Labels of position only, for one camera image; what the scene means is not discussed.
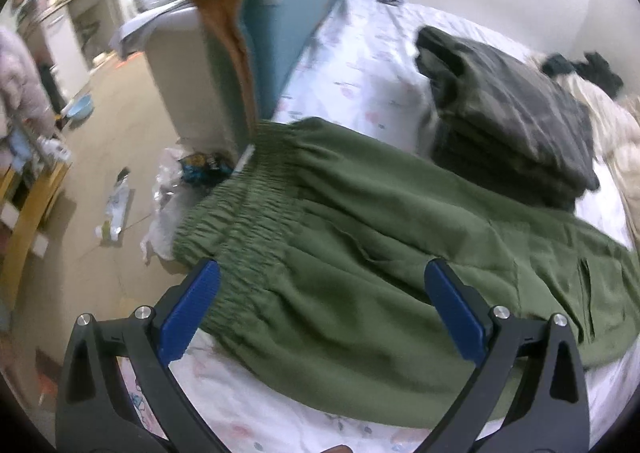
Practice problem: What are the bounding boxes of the pink fluffy coat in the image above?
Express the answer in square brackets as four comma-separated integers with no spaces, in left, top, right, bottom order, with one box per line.
[0,27,55,138]

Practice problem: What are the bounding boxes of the blue snack wrapper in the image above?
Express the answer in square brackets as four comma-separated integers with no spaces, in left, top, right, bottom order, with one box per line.
[180,153,236,184]

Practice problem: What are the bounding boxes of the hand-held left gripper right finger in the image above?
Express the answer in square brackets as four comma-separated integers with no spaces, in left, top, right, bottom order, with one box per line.
[416,259,593,453]

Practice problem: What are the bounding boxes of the teal and orange blanket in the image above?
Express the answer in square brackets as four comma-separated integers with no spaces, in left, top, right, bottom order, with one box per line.
[144,0,354,164]

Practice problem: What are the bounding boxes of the beige blanket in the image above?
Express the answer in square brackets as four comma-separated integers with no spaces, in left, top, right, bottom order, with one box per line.
[565,74,640,240]

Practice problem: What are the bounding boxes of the plastic bottle on floor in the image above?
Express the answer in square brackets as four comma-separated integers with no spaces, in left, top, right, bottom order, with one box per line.
[96,168,135,245]

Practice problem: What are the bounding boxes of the black cloth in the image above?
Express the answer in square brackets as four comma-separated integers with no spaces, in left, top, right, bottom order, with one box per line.
[541,52,626,98]

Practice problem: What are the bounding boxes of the green pants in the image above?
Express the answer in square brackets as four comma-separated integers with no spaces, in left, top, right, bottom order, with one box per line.
[171,117,640,430]

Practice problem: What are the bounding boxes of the blue basin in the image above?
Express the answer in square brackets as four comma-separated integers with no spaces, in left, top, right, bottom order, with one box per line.
[64,94,95,122]

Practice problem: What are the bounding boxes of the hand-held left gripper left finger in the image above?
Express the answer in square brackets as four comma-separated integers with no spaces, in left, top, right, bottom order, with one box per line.
[55,258,232,453]

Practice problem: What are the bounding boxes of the folded camouflage pants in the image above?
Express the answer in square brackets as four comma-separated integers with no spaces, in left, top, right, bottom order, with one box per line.
[414,26,601,214]

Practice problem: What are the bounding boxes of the white plastic bag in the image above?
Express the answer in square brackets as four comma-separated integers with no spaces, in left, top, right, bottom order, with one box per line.
[139,138,211,264]

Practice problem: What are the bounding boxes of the teal and orange cloth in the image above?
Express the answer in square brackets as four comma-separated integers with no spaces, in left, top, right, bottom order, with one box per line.
[179,0,261,134]

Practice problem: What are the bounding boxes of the white printed bed sheet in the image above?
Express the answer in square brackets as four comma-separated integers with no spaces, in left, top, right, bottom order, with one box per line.
[117,0,637,453]

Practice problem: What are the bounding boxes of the yellow wooden chair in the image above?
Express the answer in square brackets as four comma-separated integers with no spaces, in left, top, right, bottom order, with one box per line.
[0,133,72,314]

